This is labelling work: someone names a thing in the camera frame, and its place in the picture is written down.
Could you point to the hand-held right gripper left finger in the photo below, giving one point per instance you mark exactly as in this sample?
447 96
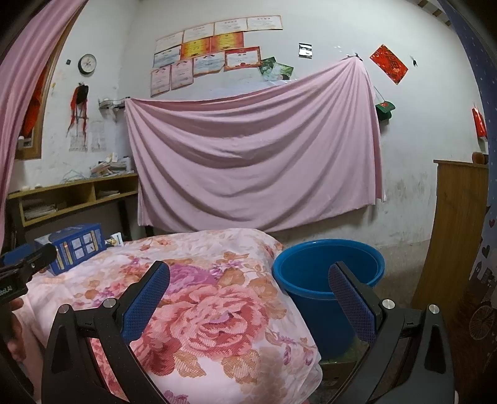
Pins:
145 303

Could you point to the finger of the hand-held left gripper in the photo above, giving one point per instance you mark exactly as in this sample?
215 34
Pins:
44 254
15 257

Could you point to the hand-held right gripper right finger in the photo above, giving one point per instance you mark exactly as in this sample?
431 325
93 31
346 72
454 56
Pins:
351 307

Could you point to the blue plastic basin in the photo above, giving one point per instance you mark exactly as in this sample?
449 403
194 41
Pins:
310 272

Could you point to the person's left hand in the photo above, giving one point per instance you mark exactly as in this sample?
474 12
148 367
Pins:
13 334

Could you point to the blue cardboard box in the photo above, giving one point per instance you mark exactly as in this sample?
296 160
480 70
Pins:
77 248

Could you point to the stack of papers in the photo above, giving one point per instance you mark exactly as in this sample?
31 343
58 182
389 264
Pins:
39 211

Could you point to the pink floral quilt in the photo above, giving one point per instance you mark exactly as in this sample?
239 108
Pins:
213 310

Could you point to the wooden desk shelf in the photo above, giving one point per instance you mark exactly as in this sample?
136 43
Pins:
77 182

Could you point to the thin pile of papers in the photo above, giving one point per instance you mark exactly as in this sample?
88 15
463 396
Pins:
109 192

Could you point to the stack of books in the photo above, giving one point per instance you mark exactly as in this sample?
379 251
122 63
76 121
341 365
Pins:
112 167

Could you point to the small white bottle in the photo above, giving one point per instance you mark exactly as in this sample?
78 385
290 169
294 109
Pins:
20 143

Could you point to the wooden cabinet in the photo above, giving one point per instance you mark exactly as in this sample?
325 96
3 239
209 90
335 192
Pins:
454 233

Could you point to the blue printed curtain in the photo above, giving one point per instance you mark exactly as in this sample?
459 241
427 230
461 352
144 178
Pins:
481 295

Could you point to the orange cloth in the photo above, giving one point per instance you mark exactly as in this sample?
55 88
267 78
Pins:
33 105

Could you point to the pink curtain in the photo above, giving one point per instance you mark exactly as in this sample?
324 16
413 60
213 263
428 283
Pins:
23 97

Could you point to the red black tassel ornament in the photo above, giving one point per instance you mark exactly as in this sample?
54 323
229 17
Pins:
80 95

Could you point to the pink hanging sheet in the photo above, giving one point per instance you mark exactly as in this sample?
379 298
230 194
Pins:
252 155

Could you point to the brown round object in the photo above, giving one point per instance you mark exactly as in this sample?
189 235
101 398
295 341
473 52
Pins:
478 157

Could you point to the red hanging packet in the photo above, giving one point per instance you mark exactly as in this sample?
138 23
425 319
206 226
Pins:
479 121

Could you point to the green photo print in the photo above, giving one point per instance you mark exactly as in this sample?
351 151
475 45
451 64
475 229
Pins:
284 72
266 68

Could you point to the wooden window frame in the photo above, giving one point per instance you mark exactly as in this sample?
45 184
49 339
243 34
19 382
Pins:
33 155

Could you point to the white paper wall chart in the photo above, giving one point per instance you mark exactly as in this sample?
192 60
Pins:
79 140
99 141

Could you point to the metal wall rack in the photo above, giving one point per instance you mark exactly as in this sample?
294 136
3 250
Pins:
112 105

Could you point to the round wall clock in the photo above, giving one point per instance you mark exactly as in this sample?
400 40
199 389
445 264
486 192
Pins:
87 64

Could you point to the red paper wall decoration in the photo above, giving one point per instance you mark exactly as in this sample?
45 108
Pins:
388 64

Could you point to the group of wall certificates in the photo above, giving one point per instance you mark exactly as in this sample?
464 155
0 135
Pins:
202 50

